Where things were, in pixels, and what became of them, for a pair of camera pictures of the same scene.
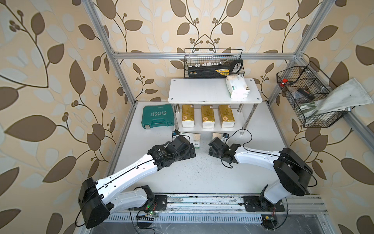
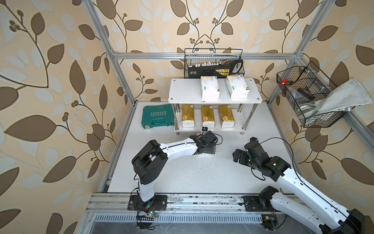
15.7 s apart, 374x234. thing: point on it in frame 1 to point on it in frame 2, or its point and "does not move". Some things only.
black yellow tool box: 212,69 does not move
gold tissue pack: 208,116 does not move
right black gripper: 213,153 to 236,155
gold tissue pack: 188,116 does not move
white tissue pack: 215,135 to 210,90
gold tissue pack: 226,116 does not move
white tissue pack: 237,86 does not move
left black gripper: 189,154 to 213,151
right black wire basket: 305,85 does not move
